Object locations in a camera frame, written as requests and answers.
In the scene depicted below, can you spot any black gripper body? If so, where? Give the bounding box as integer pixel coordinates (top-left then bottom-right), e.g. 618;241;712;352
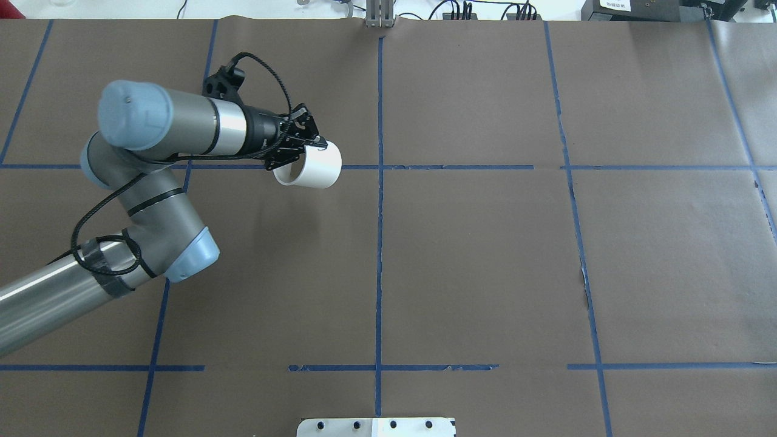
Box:
245;104;319;171

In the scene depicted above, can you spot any white smiley mug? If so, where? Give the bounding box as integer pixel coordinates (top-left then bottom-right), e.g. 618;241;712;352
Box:
272;141;342;189

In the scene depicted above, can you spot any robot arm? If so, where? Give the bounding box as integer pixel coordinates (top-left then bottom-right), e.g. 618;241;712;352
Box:
1;72;342;355

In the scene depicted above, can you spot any orange black usb hub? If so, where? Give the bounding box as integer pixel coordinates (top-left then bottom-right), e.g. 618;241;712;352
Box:
429;1;478;21

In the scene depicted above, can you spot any black desktop box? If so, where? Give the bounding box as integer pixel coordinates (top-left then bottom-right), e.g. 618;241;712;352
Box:
580;1;747;22

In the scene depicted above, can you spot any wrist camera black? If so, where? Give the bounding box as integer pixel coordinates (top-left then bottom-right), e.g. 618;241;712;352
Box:
200;66;245;105

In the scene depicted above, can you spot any aluminium frame post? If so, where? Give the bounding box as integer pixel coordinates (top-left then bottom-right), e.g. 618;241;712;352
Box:
365;0;396;28

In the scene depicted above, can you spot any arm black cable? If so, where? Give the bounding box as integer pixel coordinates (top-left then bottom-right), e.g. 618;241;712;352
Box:
70;52;310;277

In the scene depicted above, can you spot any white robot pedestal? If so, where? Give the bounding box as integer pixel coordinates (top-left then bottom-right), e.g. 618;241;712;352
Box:
296;417;457;436

